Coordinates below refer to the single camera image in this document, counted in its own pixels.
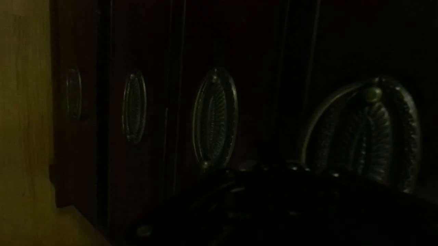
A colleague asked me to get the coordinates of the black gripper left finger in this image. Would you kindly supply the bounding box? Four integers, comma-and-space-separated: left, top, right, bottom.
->
182, 162, 285, 246

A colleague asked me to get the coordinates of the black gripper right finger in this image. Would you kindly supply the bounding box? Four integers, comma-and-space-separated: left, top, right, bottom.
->
282, 163, 438, 246

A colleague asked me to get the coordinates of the oval brass drawer handle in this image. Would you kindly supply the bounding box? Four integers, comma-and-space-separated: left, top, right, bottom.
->
119, 67, 150, 145
63, 66, 89, 123
191, 67, 240, 173
302, 76, 423, 196

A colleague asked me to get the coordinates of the dark wooden secretary desk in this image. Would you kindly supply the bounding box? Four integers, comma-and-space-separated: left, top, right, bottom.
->
50, 0, 438, 246

